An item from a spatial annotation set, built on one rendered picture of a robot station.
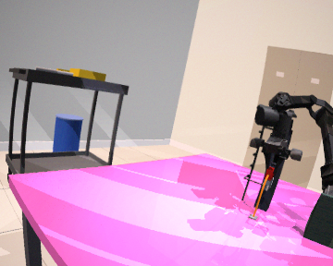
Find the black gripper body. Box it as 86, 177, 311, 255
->
249, 127, 302, 162

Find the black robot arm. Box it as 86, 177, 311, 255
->
254, 91, 333, 197

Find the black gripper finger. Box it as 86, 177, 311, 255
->
274, 154, 289, 173
261, 151, 271, 171

